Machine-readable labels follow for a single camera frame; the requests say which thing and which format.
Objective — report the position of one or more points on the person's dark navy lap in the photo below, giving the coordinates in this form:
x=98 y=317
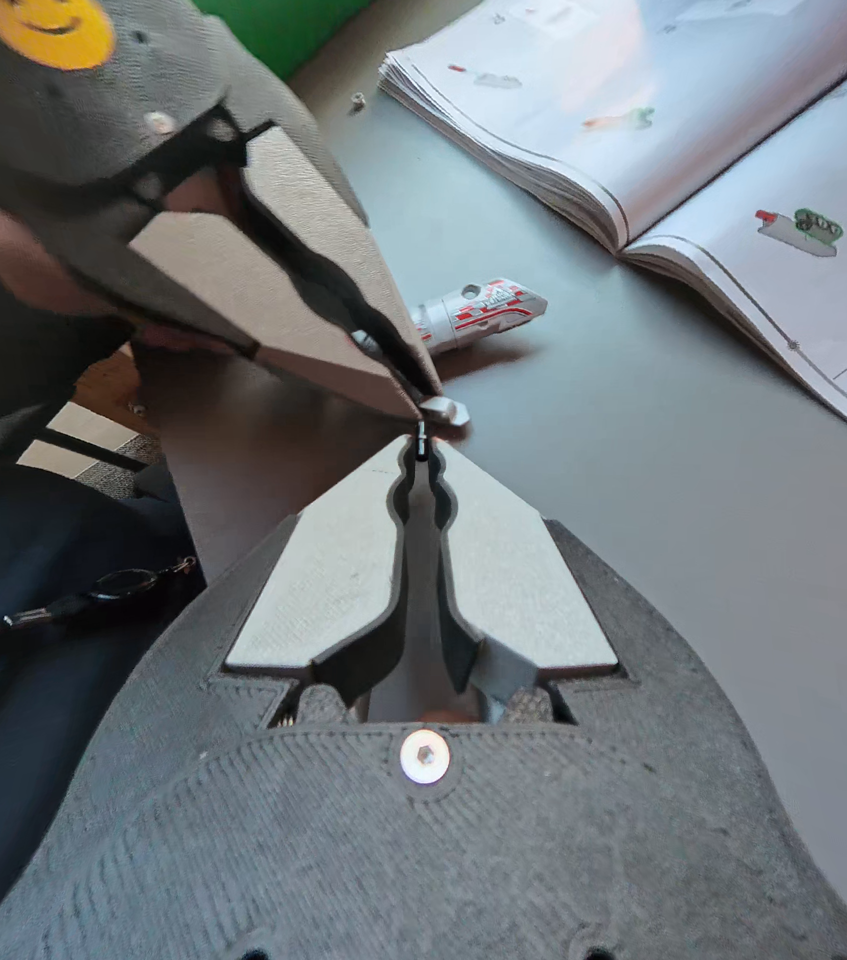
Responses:
x=33 y=750

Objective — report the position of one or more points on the open lego instruction booklet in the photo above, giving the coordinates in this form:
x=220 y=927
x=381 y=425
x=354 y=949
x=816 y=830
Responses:
x=693 y=112

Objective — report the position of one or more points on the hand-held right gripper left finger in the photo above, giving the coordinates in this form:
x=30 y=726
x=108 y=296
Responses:
x=318 y=585

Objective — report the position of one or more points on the green object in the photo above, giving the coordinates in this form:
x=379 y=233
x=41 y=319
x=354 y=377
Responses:
x=281 y=30

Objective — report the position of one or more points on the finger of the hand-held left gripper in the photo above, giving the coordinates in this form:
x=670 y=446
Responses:
x=243 y=285
x=318 y=217

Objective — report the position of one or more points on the small light grey lego piece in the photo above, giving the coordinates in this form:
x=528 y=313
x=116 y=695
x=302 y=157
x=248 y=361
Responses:
x=444 y=412

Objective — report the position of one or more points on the black lego pin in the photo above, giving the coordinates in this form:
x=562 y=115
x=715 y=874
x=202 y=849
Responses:
x=421 y=441

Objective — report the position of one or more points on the black metal bar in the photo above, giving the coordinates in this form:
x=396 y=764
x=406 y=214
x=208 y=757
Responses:
x=101 y=456

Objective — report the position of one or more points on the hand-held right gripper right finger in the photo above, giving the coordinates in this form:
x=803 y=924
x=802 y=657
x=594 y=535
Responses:
x=521 y=592

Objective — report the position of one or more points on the white red patterned lego panel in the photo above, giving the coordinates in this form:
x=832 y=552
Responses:
x=483 y=311

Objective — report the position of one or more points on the person's left hand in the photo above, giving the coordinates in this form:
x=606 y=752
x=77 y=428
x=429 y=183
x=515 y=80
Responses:
x=26 y=255

